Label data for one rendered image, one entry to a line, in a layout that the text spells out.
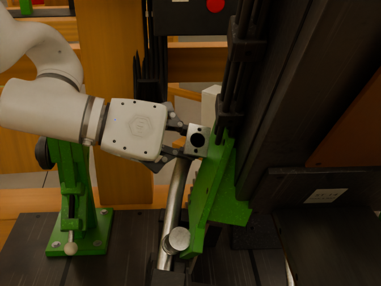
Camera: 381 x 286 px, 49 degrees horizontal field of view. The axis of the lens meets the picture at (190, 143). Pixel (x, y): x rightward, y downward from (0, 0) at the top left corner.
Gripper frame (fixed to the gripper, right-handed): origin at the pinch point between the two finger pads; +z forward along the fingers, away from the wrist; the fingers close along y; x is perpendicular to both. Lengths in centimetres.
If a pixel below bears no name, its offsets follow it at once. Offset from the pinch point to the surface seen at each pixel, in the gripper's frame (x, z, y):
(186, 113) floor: 275, 42, 115
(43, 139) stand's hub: 16.2, -26.9, -0.8
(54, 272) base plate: 25.8, -19.3, -25.7
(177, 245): -0.5, 0.6, -17.7
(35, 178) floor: 224, -61, 25
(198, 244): -2.9, 3.3, -17.2
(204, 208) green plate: -5.5, 2.9, -11.8
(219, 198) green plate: -5.7, 5.1, -9.9
